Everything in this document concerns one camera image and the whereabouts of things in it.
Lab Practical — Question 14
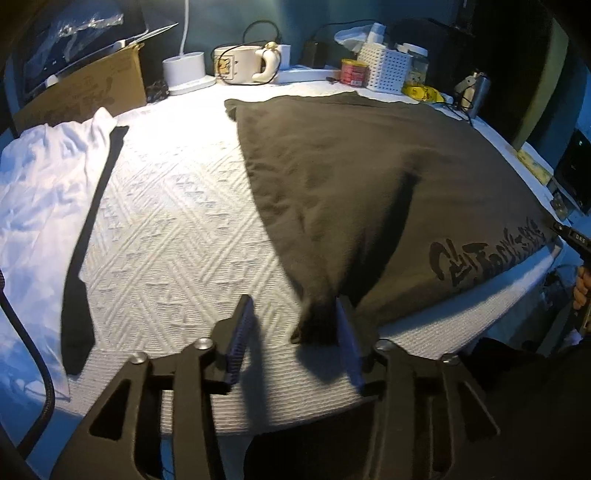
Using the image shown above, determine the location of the white power strip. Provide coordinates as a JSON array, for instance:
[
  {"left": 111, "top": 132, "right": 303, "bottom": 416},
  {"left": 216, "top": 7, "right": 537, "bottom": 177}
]
[{"left": 274, "top": 68, "right": 343, "bottom": 85}]

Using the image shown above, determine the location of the red can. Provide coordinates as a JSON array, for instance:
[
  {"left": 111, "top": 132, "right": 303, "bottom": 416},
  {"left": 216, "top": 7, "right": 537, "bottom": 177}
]
[{"left": 340, "top": 58, "right": 369, "bottom": 86}]

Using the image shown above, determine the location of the white mug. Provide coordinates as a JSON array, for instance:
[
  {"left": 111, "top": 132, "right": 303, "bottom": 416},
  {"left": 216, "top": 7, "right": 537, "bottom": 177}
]
[{"left": 213, "top": 41, "right": 281, "bottom": 86}]

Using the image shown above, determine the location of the cardboard box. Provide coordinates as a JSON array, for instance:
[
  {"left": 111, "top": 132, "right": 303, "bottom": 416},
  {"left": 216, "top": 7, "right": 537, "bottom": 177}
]
[{"left": 11, "top": 41, "right": 148, "bottom": 135}]

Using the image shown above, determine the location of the yellow snack packet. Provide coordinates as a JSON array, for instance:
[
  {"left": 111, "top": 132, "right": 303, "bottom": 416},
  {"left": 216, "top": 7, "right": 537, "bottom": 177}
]
[{"left": 402, "top": 83, "right": 447, "bottom": 103}]

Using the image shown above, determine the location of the yellow-green door frame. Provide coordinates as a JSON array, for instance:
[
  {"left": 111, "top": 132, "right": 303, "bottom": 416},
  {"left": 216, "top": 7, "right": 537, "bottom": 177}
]
[{"left": 512, "top": 18, "right": 574, "bottom": 149}]

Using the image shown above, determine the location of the white desk lamp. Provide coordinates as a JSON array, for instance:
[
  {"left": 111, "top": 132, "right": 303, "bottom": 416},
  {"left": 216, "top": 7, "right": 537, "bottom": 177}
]
[{"left": 161, "top": 0, "right": 217, "bottom": 97}]

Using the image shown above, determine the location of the person's right hand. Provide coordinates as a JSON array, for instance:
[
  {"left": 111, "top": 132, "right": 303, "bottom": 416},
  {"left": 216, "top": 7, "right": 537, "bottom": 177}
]
[{"left": 571, "top": 265, "right": 591, "bottom": 315}]

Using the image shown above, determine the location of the black charger cable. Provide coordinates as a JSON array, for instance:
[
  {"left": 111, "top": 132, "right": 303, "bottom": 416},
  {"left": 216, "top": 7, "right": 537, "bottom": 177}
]
[{"left": 242, "top": 21, "right": 283, "bottom": 48}]

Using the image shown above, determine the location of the dark grey shirt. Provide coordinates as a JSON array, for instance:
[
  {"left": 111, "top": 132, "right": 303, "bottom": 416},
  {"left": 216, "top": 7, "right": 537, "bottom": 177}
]
[{"left": 224, "top": 91, "right": 562, "bottom": 348}]

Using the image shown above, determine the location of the thin black cable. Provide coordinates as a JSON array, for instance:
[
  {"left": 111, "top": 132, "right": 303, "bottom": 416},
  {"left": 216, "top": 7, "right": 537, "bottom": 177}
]
[{"left": 443, "top": 99, "right": 477, "bottom": 128}]

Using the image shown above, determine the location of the white shirt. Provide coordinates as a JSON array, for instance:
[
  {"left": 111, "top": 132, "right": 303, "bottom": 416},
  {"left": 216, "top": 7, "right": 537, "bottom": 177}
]
[{"left": 0, "top": 107, "right": 117, "bottom": 398}]

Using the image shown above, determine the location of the white tablet stand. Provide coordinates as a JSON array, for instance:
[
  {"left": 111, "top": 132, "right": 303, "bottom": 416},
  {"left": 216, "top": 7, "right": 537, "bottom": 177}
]
[{"left": 44, "top": 39, "right": 129, "bottom": 88}]

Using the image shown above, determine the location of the glass jar with white lid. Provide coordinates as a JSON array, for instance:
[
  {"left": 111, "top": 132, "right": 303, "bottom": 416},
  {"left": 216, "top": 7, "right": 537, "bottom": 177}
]
[{"left": 399, "top": 43, "right": 430, "bottom": 89}]

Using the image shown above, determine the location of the thick black cable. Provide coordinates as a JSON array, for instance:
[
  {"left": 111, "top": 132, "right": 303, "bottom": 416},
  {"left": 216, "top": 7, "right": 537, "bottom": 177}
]
[{"left": 0, "top": 272, "right": 57, "bottom": 459}]

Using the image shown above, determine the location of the laptop in plastic bag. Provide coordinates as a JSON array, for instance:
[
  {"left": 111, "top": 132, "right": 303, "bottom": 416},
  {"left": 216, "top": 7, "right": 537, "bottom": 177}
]
[{"left": 14, "top": 0, "right": 149, "bottom": 99}]

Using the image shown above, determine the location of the white plastic basket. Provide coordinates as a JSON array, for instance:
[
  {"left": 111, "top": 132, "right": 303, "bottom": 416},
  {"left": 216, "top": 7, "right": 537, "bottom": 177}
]
[{"left": 358, "top": 42, "right": 414, "bottom": 93}]

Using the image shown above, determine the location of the black strap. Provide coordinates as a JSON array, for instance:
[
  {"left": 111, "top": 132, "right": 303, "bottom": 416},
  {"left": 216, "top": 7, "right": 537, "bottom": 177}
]
[{"left": 60, "top": 126, "right": 130, "bottom": 376}]

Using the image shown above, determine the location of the black box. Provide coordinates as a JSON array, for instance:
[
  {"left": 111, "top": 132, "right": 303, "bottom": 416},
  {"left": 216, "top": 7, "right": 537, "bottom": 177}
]
[{"left": 554, "top": 129, "right": 591, "bottom": 197}]

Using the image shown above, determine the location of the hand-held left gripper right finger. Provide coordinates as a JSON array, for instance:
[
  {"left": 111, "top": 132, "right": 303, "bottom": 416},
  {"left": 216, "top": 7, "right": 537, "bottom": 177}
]
[{"left": 335, "top": 295, "right": 502, "bottom": 480}]

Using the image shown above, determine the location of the grey metal bottle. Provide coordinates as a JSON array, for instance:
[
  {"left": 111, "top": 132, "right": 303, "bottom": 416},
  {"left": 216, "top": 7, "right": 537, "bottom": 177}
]
[{"left": 455, "top": 69, "right": 491, "bottom": 119}]

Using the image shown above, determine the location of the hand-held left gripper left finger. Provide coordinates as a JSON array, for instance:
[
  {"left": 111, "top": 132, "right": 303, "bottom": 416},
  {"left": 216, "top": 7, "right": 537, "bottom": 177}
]
[{"left": 48, "top": 294, "right": 257, "bottom": 480}]

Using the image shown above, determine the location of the pale yellow cloth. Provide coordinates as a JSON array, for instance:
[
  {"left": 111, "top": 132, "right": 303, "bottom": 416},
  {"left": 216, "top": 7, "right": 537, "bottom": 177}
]
[{"left": 517, "top": 148, "right": 556, "bottom": 186}]

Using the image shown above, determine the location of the white tissue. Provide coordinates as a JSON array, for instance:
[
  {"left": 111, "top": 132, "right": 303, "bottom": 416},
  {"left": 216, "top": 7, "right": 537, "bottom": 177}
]
[{"left": 335, "top": 23, "right": 376, "bottom": 49}]

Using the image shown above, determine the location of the teal curtain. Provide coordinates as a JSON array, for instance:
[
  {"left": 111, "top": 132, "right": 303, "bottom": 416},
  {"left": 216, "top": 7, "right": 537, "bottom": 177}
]
[{"left": 139, "top": 0, "right": 462, "bottom": 63}]

